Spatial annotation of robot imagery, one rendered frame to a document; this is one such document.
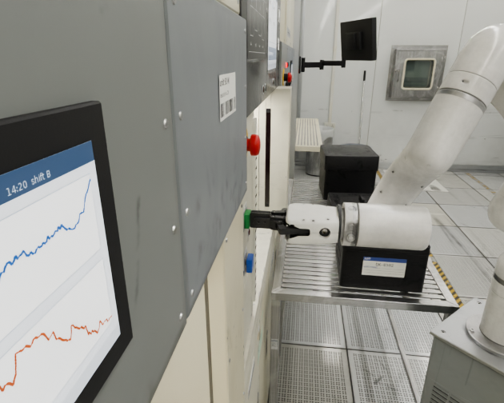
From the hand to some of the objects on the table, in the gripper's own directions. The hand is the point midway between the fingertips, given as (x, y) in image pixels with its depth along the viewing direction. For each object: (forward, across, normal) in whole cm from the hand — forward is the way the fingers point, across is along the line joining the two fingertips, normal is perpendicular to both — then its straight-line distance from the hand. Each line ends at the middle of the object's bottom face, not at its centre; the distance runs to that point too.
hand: (260, 219), depth 76 cm
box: (-33, -148, +44) cm, 158 cm away
